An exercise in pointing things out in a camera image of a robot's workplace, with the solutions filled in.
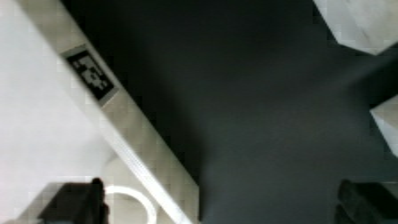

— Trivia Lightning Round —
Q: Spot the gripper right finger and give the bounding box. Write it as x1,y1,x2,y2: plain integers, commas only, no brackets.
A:
334,180,398,224

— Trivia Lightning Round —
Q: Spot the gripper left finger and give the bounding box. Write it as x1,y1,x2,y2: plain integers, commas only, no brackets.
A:
39,178,110,224

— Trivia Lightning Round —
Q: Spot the white square table top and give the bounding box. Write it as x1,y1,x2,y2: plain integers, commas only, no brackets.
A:
0,0,200,224

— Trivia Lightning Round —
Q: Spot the white U-shaped obstacle fence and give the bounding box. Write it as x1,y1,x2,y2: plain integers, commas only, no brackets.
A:
312,0,398,157

